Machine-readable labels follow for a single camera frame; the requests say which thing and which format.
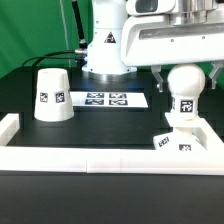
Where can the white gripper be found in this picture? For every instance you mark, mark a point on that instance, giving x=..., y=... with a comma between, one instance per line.
x=152, y=41

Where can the white lamp bulb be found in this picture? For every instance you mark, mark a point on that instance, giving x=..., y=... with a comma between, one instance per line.
x=186, y=90

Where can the white lamp base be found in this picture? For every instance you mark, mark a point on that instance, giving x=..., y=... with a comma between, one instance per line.
x=181, y=138

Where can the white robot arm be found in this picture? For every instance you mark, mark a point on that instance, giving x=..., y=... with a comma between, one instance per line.
x=109, y=17

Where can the white lamp shade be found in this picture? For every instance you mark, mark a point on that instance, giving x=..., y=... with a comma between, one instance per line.
x=53, y=101

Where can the white marker sheet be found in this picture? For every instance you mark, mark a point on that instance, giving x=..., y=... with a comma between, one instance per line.
x=109, y=99

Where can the white foam border frame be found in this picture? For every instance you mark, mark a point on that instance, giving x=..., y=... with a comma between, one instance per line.
x=45, y=159

